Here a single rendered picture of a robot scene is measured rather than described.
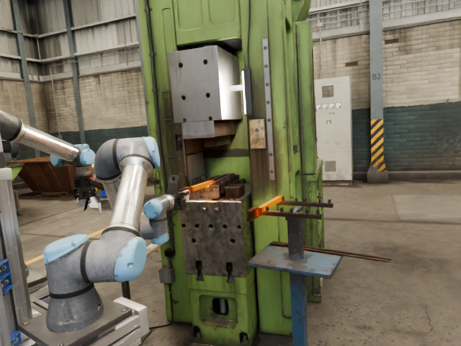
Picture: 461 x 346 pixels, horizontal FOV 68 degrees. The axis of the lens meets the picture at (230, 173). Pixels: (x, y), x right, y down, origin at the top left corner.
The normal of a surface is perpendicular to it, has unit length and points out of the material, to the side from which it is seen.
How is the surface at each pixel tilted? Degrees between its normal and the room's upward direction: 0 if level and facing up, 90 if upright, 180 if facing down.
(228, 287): 90
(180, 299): 90
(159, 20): 90
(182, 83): 90
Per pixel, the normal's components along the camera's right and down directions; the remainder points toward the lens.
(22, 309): 0.80, 0.03
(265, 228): -0.30, 0.15
